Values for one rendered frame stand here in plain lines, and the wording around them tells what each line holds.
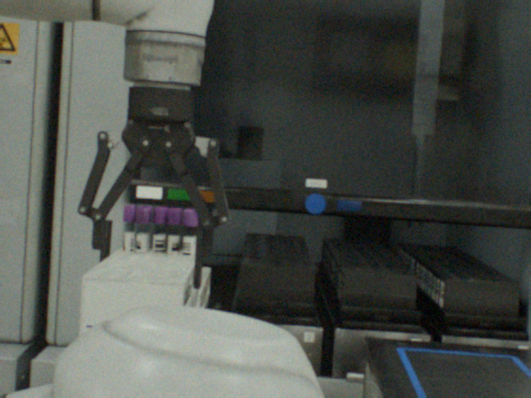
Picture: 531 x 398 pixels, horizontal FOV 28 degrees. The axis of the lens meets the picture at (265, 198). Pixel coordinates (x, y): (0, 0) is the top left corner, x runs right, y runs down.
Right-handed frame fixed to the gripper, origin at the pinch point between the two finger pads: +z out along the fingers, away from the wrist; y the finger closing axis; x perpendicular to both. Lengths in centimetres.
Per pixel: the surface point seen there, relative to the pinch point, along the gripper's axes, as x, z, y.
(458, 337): 29, 11, 41
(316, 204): 34.5, -6.3, 20.1
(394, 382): -9.2, 9.6, 27.5
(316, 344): 29.2, 13.3, 21.2
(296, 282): 36.8, 5.7, 18.1
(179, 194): 35.5, -6.3, 0.0
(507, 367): 3.1, 9.6, 42.3
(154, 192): 35.5, -6.4, -3.8
